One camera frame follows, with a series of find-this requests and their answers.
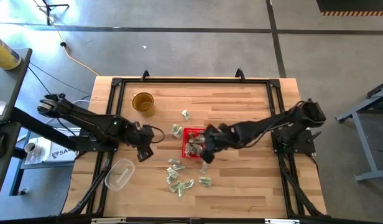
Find grey desk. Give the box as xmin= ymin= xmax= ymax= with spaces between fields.
xmin=0 ymin=48 xmax=33 ymax=124

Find grey metal cart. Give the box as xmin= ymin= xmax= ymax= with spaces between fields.
xmin=336 ymin=79 xmax=383 ymax=183

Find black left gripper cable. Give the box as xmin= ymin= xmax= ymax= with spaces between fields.
xmin=144 ymin=124 xmax=165 ymax=144

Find black aluminium table frame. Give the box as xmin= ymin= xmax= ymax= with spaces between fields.
xmin=59 ymin=77 xmax=328 ymax=218

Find yellow white wipes canister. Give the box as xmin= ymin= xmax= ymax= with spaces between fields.
xmin=0 ymin=32 xmax=22 ymax=70

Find white mug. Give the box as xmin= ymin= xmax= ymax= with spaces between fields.
xmin=24 ymin=142 xmax=43 ymax=155

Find black mat with striped edge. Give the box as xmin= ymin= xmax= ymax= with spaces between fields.
xmin=315 ymin=0 xmax=383 ymax=17

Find black desk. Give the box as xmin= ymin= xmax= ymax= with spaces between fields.
xmin=0 ymin=121 xmax=22 ymax=197

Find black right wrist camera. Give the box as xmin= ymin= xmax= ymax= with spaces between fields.
xmin=205 ymin=123 xmax=220 ymax=137

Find black tripod stand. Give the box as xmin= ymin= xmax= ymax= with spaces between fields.
xmin=40 ymin=0 xmax=70 ymax=26

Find clear plastic container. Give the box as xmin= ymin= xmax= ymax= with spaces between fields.
xmin=104 ymin=157 xmax=136 ymax=192

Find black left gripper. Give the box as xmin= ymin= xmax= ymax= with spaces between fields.
xmin=129 ymin=124 xmax=155 ymax=162

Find blue metal stand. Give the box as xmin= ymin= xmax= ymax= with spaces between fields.
xmin=9 ymin=130 xmax=77 ymax=197

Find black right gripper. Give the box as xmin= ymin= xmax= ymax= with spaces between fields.
xmin=200 ymin=132 xmax=234 ymax=165

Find black floor cable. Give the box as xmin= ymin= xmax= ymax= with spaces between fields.
xmin=27 ymin=62 xmax=92 ymax=96

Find white printed bag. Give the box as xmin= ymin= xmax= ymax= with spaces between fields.
xmin=25 ymin=136 xmax=79 ymax=164

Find yellow plastic cup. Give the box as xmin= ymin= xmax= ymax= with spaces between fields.
xmin=131 ymin=91 xmax=156 ymax=118

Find red plastic basket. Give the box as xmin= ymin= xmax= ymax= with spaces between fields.
xmin=182 ymin=127 xmax=208 ymax=159

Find yellow floor cable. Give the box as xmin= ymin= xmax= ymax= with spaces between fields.
xmin=32 ymin=0 xmax=101 ymax=77

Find black support beam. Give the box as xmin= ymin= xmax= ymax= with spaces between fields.
xmin=10 ymin=107 xmax=83 ymax=152

